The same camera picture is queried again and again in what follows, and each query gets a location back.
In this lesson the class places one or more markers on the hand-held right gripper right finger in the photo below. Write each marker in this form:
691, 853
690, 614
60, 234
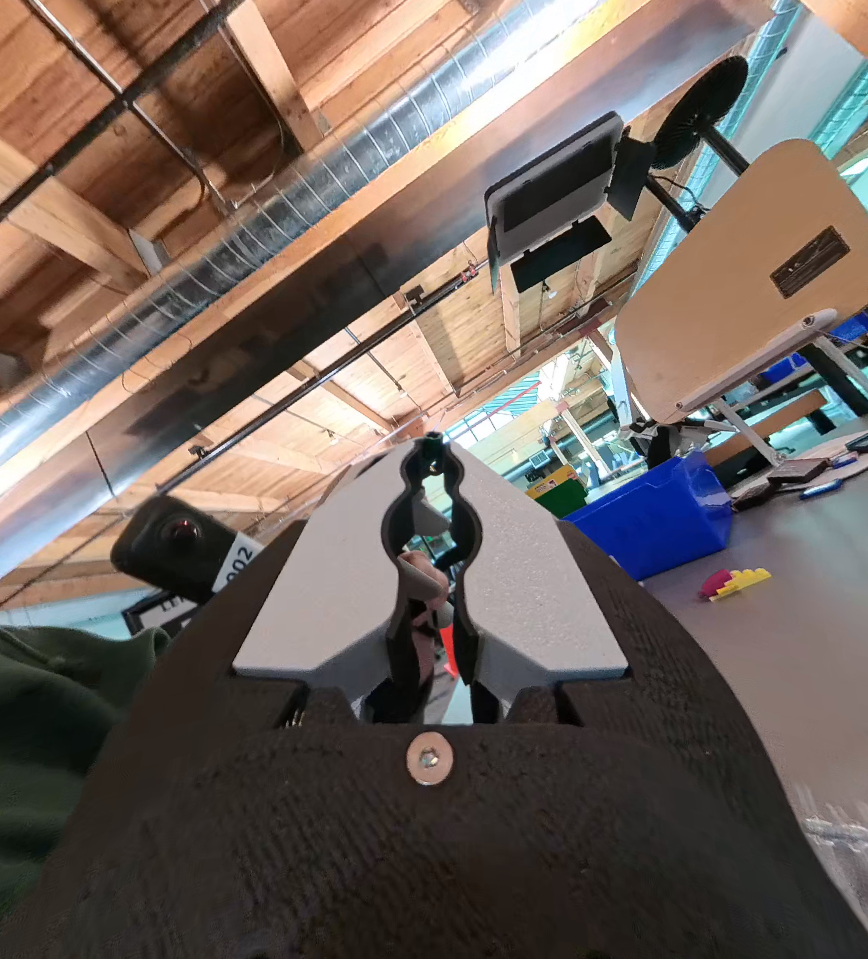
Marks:
539, 592

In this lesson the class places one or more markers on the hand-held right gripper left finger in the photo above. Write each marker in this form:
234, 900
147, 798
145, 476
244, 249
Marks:
329, 592

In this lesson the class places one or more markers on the metal ventilation duct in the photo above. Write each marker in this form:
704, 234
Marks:
254, 240

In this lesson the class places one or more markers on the small blue plastic bin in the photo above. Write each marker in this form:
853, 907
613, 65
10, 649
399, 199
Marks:
784, 368

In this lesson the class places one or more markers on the person's left hand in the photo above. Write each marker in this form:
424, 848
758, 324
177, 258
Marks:
423, 581

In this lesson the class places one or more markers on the black stand pole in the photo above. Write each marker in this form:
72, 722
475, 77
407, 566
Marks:
674, 202

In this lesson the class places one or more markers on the thin black ceiling pipe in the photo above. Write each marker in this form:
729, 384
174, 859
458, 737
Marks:
314, 382

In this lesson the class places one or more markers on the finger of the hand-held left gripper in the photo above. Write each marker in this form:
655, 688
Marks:
426, 517

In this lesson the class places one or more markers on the orange cone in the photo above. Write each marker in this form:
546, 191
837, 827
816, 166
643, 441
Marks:
447, 652

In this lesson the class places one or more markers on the large blue plastic bin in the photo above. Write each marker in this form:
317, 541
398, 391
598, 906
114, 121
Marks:
651, 517

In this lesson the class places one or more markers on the yellow and green box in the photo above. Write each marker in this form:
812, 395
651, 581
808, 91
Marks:
554, 491

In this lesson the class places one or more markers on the blue pen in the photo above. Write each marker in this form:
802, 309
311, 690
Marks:
820, 491

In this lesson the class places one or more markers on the black round fan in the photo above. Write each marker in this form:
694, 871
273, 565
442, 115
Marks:
704, 101

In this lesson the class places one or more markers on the dark flat box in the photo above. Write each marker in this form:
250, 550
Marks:
786, 476

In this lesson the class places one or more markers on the clear plastic bag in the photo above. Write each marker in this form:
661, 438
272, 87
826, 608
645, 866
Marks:
861, 854

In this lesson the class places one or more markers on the person's green hoodie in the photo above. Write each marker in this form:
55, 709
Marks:
14, 734

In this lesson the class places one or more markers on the pink and yellow lego assembly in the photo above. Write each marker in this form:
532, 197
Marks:
734, 583

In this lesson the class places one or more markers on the beige wooden board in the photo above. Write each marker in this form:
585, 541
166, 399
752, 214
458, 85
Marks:
704, 315

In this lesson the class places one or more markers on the white metal frame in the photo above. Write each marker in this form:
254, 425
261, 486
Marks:
741, 427

